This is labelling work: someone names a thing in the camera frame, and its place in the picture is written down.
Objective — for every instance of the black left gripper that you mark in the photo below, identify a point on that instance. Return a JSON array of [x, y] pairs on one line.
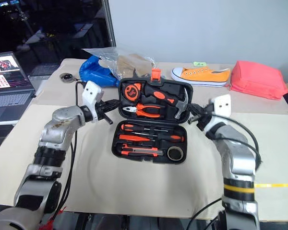
[[102, 109]]

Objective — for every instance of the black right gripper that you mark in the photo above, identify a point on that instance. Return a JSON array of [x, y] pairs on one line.
[[202, 117]]

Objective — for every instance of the black tool case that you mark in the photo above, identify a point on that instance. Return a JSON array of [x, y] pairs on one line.
[[156, 122]]

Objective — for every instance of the black electrical tape roll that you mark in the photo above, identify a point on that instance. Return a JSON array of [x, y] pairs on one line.
[[169, 153]]

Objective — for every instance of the orange grey utility knife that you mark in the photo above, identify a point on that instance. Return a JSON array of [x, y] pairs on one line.
[[144, 150]]

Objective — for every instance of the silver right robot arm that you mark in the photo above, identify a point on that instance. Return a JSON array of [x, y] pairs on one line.
[[240, 153]]

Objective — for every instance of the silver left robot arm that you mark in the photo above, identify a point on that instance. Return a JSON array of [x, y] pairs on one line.
[[62, 119]]

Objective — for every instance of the grey claw hammer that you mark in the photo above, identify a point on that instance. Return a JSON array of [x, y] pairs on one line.
[[182, 103]]

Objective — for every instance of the orange black tape measure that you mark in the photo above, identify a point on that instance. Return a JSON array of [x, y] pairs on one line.
[[131, 92]]

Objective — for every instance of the orange canvas sneaker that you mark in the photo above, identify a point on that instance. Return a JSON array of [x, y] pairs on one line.
[[201, 76]]

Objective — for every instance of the blue plastic bag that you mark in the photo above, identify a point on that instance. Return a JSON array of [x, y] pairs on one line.
[[93, 72]]

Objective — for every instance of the green sticky note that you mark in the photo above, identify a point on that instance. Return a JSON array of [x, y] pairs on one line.
[[200, 64]]

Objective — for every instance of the clear plastic bag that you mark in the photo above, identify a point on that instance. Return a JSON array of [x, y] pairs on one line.
[[129, 63]]

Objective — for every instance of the round silver black tin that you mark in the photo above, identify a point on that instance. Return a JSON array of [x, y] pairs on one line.
[[66, 77]]

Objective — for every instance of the red folded fabric bag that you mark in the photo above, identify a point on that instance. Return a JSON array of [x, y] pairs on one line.
[[256, 79]]

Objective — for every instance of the open grey laptop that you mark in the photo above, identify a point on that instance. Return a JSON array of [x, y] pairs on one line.
[[9, 100]]

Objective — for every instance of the yellow tape strip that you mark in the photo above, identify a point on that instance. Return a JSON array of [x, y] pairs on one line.
[[273, 185]]

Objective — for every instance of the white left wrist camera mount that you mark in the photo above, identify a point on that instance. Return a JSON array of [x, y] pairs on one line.
[[91, 92]]

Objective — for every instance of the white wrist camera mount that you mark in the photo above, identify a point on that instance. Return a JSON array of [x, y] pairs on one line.
[[91, 92], [222, 104]]

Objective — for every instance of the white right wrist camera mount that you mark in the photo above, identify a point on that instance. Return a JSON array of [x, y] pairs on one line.
[[222, 104]]

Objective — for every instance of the grey metal post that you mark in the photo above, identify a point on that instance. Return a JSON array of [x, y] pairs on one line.
[[109, 24]]

